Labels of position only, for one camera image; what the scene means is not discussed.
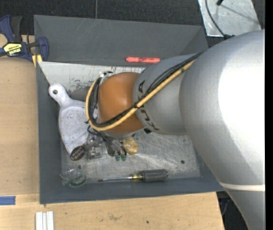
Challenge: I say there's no white paddle cutting board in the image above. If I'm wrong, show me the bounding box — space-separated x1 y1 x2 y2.
48 83 99 154

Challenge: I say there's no brown oval object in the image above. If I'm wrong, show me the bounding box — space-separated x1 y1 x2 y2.
70 145 86 161

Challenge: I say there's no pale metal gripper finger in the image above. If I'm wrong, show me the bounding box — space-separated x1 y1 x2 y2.
87 146 104 160
86 138 97 150

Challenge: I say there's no grey metal bin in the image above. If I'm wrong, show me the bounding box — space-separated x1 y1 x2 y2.
33 14 226 205

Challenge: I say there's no clear glass cup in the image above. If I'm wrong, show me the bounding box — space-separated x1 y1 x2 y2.
59 168 87 187

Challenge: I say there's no orange-red marker pen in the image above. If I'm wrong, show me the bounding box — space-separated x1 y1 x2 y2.
125 57 161 64

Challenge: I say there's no grey handled screwdriver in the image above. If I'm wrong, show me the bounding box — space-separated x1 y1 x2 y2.
97 169 169 183

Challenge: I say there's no pale wood board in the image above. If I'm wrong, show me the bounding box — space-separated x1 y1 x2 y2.
0 56 41 197

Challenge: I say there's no tan yellow sponge piece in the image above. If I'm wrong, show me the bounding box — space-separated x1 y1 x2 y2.
122 138 139 155

